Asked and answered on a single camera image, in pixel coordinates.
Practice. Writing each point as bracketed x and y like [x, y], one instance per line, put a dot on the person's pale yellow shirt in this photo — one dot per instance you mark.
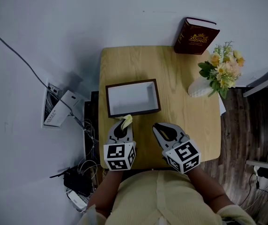
[157, 200]

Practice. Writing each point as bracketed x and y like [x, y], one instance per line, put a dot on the white vase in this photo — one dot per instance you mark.
[199, 88]

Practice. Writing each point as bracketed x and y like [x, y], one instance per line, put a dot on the black router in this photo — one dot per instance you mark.
[77, 182]

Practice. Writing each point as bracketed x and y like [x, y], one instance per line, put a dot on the white desk frame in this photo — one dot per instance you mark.
[262, 83]

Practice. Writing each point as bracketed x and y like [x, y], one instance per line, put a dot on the yellow flower bouquet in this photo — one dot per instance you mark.
[223, 71]

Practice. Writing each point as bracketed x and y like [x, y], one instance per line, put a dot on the yellow cloth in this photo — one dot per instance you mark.
[126, 121]

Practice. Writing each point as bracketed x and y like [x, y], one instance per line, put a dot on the person's left forearm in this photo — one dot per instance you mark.
[103, 193]

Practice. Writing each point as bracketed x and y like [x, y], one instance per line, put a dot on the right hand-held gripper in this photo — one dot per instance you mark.
[183, 156]

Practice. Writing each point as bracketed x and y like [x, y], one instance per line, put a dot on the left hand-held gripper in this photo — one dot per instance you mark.
[117, 156]

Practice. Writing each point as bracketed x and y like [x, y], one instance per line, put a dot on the white wall junction box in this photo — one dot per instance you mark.
[56, 111]

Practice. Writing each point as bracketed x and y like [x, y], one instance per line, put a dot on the white paper sheet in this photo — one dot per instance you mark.
[222, 105]

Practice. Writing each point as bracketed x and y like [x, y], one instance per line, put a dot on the dark red book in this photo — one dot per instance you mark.
[196, 37]

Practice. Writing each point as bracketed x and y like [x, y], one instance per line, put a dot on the person's right forearm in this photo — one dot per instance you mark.
[206, 189]

